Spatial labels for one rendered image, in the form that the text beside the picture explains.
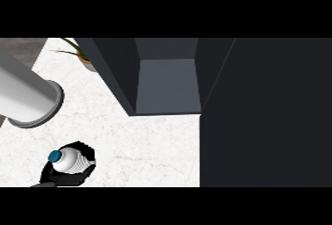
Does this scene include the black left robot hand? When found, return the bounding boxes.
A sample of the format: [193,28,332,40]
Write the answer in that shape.
[38,141,97,187]

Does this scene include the white bottle with blue cap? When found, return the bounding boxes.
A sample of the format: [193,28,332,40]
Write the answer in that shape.
[47,147,97,176]

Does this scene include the dark grey open cabinet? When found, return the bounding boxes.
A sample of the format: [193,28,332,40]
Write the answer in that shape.
[74,37,237,117]

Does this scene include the dark grey cabinet door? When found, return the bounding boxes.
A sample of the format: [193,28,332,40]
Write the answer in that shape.
[197,37,332,188]

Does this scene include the white cylinder with grey rim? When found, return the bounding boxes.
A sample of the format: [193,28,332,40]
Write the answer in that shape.
[0,48,66,129]

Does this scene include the green potted plant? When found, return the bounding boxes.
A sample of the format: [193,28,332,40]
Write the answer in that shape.
[50,37,99,73]

